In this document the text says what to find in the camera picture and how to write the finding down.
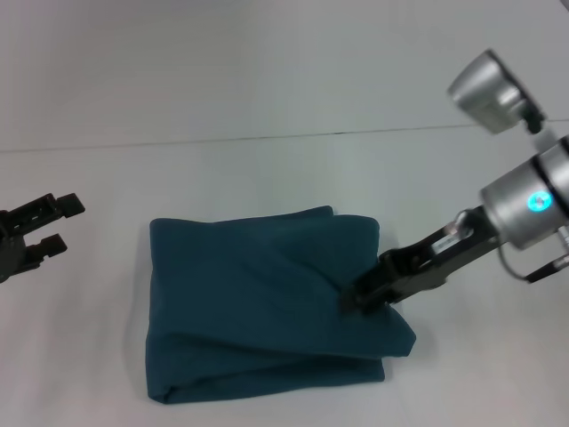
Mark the teal blue printed T-shirt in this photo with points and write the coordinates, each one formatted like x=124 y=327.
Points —
x=266 y=302

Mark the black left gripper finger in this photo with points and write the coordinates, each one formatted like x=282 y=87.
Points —
x=46 y=247
x=49 y=209

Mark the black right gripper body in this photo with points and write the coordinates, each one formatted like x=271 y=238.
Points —
x=440 y=253

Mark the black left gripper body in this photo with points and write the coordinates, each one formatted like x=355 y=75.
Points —
x=15 y=253

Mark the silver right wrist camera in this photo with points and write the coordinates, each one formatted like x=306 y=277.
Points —
x=489 y=93

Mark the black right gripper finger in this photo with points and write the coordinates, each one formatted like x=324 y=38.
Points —
x=384 y=298
x=364 y=287

